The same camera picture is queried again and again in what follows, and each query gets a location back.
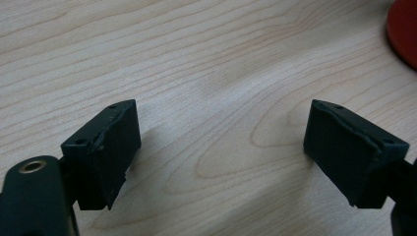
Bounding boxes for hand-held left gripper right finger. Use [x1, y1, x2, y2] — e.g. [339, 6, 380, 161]
[302, 98, 410, 209]

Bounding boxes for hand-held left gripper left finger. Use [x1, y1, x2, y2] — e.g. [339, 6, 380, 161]
[60, 98, 143, 211]

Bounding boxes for red round object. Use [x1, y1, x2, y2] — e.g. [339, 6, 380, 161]
[386, 0, 417, 71]

